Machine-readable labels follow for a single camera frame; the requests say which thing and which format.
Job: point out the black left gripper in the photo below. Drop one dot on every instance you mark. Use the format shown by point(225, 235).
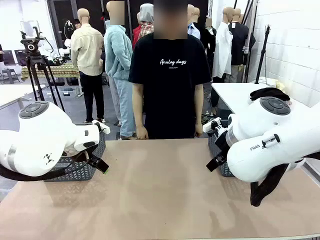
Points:
point(93, 157)

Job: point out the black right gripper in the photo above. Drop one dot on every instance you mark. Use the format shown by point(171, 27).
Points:
point(222, 142)

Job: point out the person's right forearm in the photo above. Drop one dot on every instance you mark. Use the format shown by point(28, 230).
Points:
point(138, 105)

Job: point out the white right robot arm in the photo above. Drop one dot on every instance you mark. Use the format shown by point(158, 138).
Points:
point(262, 140)

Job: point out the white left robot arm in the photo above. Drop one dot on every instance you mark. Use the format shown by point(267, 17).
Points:
point(45, 130)

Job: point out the person's left forearm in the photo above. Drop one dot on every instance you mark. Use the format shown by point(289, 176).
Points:
point(199, 105)

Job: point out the person's left hand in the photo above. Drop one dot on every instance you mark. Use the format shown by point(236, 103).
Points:
point(199, 130)

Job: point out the person's right hand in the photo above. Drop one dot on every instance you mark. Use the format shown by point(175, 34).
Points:
point(142, 132)

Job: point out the grey plastic lattice basket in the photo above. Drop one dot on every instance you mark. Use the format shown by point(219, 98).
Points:
point(75, 173)
point(212, 147)

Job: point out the white table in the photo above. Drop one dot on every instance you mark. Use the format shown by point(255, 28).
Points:
point(232, 95)
point(12, 92)

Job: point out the person in black t-shirt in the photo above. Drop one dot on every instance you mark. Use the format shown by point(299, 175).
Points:
point(170, 100)

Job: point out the black cloth pile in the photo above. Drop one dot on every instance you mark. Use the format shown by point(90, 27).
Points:
point(270, 93)

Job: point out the cream cloth pile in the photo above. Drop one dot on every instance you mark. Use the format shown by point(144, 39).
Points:
point(272, 83)

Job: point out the table with patterned cloth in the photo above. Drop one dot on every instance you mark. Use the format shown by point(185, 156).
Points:
point(65, 71)

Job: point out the mannequin in white shirt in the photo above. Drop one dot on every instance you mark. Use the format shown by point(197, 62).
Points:
point(222, 55)

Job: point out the person in blue fleece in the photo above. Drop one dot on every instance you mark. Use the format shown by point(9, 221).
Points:
point(117, 55)

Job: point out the mannequin in cream jacket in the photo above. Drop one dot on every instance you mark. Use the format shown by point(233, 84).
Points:
point(87, 50)

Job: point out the black light stand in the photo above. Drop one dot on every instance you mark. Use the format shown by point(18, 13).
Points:
point(262, 55)

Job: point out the mannequin in black shirt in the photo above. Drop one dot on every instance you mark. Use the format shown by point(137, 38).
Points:
point(240, 45)

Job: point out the person in dark clothes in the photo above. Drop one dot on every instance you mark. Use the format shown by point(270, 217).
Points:
point(210, 37)

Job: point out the grey stool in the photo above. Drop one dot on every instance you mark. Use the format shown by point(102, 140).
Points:
point(10, 75)

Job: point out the mannequin in blue shirt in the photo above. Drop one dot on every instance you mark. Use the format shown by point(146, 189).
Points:
point(193, 31)

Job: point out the mannequin in plaid hoodie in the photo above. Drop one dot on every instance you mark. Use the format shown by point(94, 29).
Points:
point(143, 27)

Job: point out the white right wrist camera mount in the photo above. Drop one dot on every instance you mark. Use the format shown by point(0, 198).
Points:
point(208, 126)

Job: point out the black camera tripod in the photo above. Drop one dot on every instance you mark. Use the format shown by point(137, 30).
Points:
point(36, 70)

